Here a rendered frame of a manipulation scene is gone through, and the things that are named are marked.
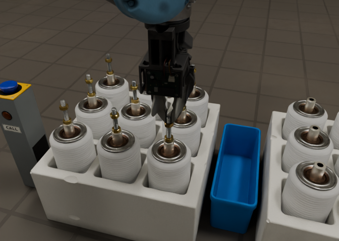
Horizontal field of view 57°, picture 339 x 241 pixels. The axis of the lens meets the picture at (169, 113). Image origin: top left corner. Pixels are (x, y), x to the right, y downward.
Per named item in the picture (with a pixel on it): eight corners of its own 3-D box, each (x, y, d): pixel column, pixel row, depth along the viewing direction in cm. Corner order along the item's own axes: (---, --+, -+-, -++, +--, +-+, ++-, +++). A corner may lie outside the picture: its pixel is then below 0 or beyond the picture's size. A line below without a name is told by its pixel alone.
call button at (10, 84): (12, 97, 73) (9, 89, 72) (-3, 94, 74) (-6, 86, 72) (22, 88, 76) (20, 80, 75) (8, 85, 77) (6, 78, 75)
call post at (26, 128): (45, 190, 89) (13, 101, 71) (23, 185, 91) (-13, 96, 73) (58, 173, 95) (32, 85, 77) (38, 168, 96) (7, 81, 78)
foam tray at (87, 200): (192, 255, 73) (195, 207, 63) (47, 219, 82) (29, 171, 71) (215, 148, 104) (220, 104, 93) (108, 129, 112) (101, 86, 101)
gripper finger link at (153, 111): (145, 133, 58) (144, 92, 53) (152, 115, 63) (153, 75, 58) (161, 135, 58) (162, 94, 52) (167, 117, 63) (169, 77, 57)
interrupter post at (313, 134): (317, 143, 69) (321, 132, 67) (305, 141, 69) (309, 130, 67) (316, 136, 70) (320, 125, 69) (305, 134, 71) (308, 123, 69)
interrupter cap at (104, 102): (75, 114, 77) (75, 112, 77) (81, 98, 84) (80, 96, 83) (106, 113, 78) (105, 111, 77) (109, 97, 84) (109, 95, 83)
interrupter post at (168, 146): (162, 148, 67) (162, 137, 65) (172, 147, 68) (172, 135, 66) (165, 156, 65) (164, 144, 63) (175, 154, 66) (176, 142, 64)
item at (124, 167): (121, 175, 85) (114, 123, 74) (150, 189, 81) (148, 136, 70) (98, 200, 78) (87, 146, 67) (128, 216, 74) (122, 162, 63)
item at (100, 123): (82, 168, 87) (70, 116, 76) (88, 144, 95) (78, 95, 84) (116, 166, 87) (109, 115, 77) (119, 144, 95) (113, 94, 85)
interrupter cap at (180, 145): (148, 143, 69) (148, 141, 68) (180, 137, 70) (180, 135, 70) (155, 167, 63) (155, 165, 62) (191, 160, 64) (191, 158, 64)
